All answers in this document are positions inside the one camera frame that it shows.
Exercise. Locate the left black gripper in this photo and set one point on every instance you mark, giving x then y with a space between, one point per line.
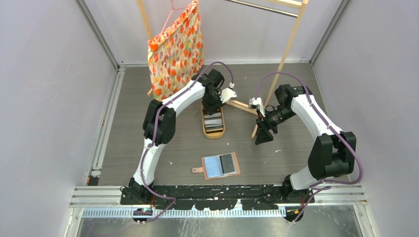
210 109

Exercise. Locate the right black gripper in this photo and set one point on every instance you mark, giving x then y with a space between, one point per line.
264 123

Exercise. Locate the tan oval card tray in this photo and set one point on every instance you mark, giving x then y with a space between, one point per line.
214 134

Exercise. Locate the dark credit card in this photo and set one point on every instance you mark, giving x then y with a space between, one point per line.
227 163

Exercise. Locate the pink leather card holder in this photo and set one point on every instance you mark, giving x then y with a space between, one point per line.
211 167

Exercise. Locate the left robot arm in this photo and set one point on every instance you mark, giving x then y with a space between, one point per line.
160 125

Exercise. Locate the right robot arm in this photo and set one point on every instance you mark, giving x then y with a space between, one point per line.
330 155

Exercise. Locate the stack of credit cards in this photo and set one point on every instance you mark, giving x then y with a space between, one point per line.
213 122

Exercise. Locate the floral orange fabric bag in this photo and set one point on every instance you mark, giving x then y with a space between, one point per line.
176 53

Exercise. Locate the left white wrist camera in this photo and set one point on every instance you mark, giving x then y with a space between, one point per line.
228 93

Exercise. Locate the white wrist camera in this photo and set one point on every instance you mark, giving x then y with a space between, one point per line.
228 93
257 104

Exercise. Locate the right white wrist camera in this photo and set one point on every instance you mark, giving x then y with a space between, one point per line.
257 104

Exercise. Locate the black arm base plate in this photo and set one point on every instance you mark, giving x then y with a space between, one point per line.
213 197

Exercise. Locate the pink wire hanger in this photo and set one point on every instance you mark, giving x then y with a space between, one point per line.
174 10

